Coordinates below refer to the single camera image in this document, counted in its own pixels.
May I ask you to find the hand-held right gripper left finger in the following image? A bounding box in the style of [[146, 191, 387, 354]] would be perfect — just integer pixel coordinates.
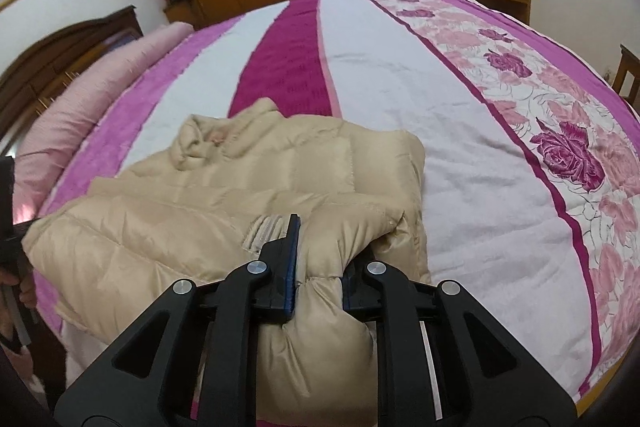
[[52, 213, 303, 427]]

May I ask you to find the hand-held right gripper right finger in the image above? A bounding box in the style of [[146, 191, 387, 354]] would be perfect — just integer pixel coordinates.
[[342, 252, 578, 427]]

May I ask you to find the beige puffer jacket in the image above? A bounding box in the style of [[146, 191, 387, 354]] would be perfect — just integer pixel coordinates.
[[22, 98, 433, 427]]

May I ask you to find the person's left hand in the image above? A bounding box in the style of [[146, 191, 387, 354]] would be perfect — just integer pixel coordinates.
[[0, 264, 39, 309]]

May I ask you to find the pink rolled quilt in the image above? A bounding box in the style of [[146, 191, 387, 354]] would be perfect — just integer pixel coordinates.
[[12, 22, 193, 228]]

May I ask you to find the dark wooden headboard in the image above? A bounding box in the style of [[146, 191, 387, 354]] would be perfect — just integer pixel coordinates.
[[0, 4, 143, 142]]

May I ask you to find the purple floral blanket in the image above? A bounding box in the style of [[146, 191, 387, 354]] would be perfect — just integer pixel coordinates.
[[12, 0, 640, 408]]

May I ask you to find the wooden chair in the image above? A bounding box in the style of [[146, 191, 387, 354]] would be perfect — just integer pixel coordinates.
[[614, 44, 640, 108]]

